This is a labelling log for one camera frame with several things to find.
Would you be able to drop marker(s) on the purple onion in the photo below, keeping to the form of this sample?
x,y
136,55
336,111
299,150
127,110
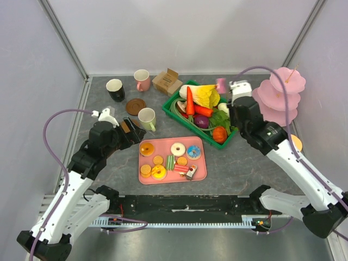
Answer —
x,y
201,121

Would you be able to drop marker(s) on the brown saucer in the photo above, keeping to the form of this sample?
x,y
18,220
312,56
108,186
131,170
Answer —
x,y
134,106
135,122

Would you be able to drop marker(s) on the round biscuit right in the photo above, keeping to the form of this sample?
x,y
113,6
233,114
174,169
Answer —
x,y
182,161

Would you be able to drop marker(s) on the upright carrot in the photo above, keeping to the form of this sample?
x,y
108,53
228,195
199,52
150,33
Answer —
x,y
190,110

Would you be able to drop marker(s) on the pink serving tray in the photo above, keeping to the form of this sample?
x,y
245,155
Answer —
x,y
162,148

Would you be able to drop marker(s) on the yellow round sponge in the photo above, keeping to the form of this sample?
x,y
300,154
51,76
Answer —
x,y
297,142

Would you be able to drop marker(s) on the chocolate cake slice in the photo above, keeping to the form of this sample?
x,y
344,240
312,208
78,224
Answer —
x,y
190,173

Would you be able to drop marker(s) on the mushroom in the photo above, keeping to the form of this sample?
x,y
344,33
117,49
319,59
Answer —
x,y
181,106

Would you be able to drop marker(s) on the green long beans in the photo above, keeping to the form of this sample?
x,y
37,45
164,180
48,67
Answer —
x,y
189,120

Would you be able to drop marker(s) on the round biscuit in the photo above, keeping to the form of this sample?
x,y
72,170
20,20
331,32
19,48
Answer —
x,y
182,161
158,160

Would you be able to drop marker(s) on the red striped cake slice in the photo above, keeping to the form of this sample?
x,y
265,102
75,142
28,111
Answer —
x,y
181,169

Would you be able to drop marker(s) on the white cable duct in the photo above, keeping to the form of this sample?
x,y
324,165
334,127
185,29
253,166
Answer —
x,y
106,222

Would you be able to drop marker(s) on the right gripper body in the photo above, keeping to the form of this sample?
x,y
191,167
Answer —
x,y
235,123

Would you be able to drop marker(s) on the black mug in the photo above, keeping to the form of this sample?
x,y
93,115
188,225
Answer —
x,y
115,90

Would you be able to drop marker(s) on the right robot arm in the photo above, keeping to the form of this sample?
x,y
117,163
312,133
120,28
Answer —
x,y
323,206

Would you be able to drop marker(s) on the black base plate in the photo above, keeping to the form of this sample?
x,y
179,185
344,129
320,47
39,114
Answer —
x,y
186,208

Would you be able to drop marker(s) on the white radish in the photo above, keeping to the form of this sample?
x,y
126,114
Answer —
x,y
223,107

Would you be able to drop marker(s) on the round biscuit upper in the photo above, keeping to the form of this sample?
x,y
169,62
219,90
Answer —
x,y
158,160

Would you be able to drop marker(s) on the stacked biscuits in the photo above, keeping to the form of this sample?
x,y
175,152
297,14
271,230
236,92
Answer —
x,y
145,171

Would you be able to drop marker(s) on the napa cabbage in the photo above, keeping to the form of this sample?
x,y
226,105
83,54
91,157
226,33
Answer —
x,y
203,95

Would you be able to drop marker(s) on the green mug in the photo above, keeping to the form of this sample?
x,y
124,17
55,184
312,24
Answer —
x,y
147,118

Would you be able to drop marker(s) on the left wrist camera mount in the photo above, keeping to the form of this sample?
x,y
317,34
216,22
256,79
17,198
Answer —
x,y
106,115

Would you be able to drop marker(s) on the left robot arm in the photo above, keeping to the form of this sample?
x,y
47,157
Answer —
x,y
53,235

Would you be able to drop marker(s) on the blue sprinkled donut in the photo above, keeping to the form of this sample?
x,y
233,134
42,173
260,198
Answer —
x,y
193,152

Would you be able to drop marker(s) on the yellow glazed donut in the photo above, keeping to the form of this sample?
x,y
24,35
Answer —
x,y
158,172

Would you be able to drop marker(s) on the small orange pumpkin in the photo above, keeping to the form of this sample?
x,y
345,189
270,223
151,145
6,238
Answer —
x,y
220,134

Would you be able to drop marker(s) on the cardboard box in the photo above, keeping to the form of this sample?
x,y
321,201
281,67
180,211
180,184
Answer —
x,y
167,82

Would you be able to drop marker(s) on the white glazed donut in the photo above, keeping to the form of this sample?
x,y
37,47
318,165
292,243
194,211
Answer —
x,y
178,149

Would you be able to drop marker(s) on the pink three-tier cake stand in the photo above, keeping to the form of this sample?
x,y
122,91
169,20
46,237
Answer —
x,y
271,99

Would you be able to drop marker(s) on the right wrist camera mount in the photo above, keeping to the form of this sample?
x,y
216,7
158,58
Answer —
x,y
239,89

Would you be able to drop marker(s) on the lying carrot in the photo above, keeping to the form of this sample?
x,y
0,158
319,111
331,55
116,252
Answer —
x,y
207,112

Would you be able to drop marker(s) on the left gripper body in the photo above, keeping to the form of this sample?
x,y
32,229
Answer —
x,y
126,139

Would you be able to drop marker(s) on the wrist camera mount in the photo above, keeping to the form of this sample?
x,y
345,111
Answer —
x,y
239,89
106,115

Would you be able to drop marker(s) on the pink macaron cake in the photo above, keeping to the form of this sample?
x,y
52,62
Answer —
x,y
221,86

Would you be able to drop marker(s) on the pink mug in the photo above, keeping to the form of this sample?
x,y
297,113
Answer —
x,y
142,78

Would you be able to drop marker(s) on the green leafy vegetable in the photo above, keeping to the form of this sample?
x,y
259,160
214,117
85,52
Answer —
x,y
220,118

